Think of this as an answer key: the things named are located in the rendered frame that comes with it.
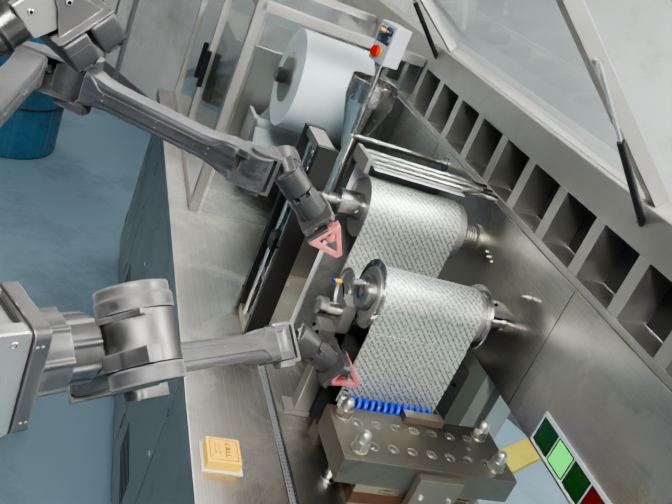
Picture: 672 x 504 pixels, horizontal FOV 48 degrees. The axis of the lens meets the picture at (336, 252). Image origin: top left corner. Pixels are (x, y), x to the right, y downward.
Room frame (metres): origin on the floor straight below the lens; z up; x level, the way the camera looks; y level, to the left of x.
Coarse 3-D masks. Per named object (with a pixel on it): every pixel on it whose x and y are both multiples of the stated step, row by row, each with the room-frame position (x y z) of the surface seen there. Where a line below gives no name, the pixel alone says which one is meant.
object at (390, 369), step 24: (384, 336) 1.40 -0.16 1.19; (360, 360) 1.39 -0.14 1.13; (384, 360) 1.41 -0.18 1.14; (408, 360) 1.43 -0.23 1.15; (432, 360) 1.45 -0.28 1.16; (456, 360) 1.47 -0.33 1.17; (360, 384) 1.40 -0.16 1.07; (384, 384) 1.42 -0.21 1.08; (408, 384) 1.44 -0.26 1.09; (432, 384) 1.46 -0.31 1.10; (432, 408) 1.48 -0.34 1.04
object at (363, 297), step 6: (360, 276) 1.46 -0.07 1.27; (366, 276) 1.44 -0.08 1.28; (372, 276) 1.44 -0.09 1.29; (366, 282) 1.43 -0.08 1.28; (372, 282) 1.43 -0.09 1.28; (354, 288) 1.46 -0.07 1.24; (360, 288) 1.44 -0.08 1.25; (366, 288) 1.42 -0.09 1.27; (372, 288) 1.42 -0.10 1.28; (354, 294) 1.45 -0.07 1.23; (360, 294) 1.43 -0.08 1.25; (366, 294) 1.41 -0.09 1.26; (372, 294) 1.41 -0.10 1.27; (354, 300) 1.44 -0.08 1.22; (360, 300) 1.42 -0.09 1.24; (366, 300) 1.40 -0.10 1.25; (372, 300) 1.41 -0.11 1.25; (360, 306) 1.41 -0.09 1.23; (366, 306) 1.41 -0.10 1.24
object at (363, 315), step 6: (366, 270) 1.49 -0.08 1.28; (372, 270) 1.46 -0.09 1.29; (378, 270) 1.44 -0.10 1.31; (378, 276) 1.43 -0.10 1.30; (378, 282) 1.42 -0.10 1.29; (378, 288) 1.41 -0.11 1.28; (378, 294) 1.40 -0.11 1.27; (480, 294) 1.54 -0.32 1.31; (378, 300) 1.39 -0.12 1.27; (372, 306) 1.40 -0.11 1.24; (486, 306) 1.52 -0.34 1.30; (360, 312) 1.44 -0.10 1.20; (366, 312) 1.41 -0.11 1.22; (372, 312) 1.39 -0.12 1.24; (486, 312) 1.51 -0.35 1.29; (360, 318) 1.43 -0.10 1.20; (366, 318) 1.40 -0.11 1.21; (486, 318) 1.50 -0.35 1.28; (480, 324) 1.49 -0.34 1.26; (480, 330) 1.49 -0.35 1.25; (474, 336) 1.49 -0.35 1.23
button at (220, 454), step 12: (204, 444) 1.21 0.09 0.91; (216, 444) 1.21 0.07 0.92; (228, 444) 1.23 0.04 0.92; (204, 456) 1.19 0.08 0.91; (216, 456) 1.18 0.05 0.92; (228, 456) 1.19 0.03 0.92; (240, 456) 1.21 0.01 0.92; (216, 468) 1.17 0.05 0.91; (228, 468) 1.18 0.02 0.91; (240, 468) 1.19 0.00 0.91
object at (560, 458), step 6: (558, 444) 1.26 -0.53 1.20; (558, 450) 1.26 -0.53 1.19; (564, 450) 1.24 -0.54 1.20; (552, 456) 1.26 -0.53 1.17; (558, 456) 1.25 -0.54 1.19; (564, 456) 1.24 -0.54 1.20; (570, 456) 1.23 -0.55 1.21; (552, 462) 1.25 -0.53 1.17; (558, 462) 1.24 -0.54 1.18; (564, 462) 1.23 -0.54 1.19; (570, 462) 1.22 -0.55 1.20; (558, 468) 1.23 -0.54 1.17; (564, 468) 1.22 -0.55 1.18; (558, 474) 1.23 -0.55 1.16
